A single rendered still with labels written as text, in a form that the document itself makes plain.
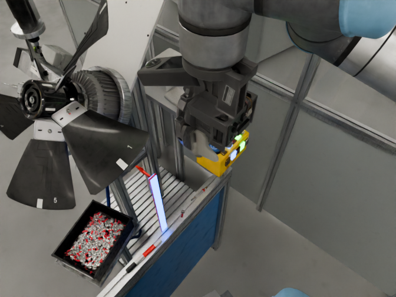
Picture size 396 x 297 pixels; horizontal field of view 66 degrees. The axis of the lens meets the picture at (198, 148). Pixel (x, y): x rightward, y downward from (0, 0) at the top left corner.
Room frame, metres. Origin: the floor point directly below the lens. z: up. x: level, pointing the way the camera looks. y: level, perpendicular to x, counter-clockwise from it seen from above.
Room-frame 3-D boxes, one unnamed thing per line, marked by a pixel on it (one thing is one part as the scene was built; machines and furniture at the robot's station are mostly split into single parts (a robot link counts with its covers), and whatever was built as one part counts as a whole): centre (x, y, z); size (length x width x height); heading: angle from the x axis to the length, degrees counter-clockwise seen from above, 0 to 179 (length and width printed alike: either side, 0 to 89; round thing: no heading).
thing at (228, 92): (0.29, -0.02, 1.57); 0.09 x 0.08 x 0.12; 51
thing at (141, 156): (0.89, 0.34, 0.56); 0.19 x 0.04 x 0.04; 140
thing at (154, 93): (1.13, 0.12, 0.85); 0.36 x 0.24 x 0.03; 50
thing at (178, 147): (1.13, 0.12, 0.42); 0.04 x 0.04 x 0.83; 50
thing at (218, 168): (0.63, -0.08, 1.02); 0.16 x 0.10 x 0.11; 140
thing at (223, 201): (0.65, -0.11, 0.39); 0.04 x 0.04 x 0.78; 50
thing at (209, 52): (0.30, -0.02, 1.65); 0.08 x 0.08 x 0.05
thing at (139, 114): (0.97, 0.27, 0.58); 0.09 x 0.04 x 1.15; 50
